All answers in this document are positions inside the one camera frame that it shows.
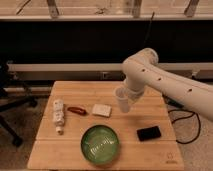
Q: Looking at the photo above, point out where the translucent white cup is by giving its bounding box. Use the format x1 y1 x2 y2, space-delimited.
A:
114 87 130 113

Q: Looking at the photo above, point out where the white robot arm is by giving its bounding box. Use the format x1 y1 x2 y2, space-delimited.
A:
122 48 213 121

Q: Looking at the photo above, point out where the green ceramic bowl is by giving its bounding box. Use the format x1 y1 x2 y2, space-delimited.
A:
81 125 120 165

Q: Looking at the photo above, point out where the red small tool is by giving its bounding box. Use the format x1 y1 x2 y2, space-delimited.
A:
67 106 87 116

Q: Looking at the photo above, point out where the white tube bottle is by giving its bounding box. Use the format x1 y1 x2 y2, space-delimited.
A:
53 99 65 135

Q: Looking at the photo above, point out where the black rectangular phone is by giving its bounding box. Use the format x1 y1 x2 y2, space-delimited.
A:
137 126 161 141

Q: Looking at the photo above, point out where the black office chair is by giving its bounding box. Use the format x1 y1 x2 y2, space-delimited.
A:
0 60 39 148

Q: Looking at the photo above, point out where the black floor cable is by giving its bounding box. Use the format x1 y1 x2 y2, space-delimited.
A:
164 96 202 145

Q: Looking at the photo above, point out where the black hanging cable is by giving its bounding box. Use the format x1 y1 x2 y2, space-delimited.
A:
142 11 156 51

